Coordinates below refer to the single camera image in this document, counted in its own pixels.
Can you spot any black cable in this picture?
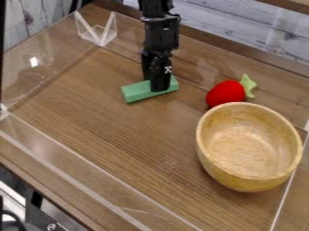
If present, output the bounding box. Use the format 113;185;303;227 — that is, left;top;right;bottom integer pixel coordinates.
0;210;25;231

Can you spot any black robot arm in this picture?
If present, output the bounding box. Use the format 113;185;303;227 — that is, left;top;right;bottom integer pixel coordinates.
137;0;180;92

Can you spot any red plush strawberry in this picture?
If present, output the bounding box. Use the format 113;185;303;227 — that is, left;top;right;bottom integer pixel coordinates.
204;74;256;107

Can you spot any black table leg bracket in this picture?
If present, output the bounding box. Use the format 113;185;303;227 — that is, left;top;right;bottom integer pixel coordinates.
25;191;80;231

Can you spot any light wooden bowl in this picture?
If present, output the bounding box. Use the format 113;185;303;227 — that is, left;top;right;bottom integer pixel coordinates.
195;102;302;192

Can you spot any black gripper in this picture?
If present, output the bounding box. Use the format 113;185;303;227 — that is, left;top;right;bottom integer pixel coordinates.
141;14;180;92

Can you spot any clear acrylic tray wall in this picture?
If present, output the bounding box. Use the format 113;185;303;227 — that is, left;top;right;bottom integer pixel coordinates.
0;111;203;231

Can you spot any clear acrylic corner bracket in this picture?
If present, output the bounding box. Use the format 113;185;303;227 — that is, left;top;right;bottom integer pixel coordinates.
73;12;117;47

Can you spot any green rectangular block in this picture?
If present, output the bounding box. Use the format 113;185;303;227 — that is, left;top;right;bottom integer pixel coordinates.
120;76;179;104

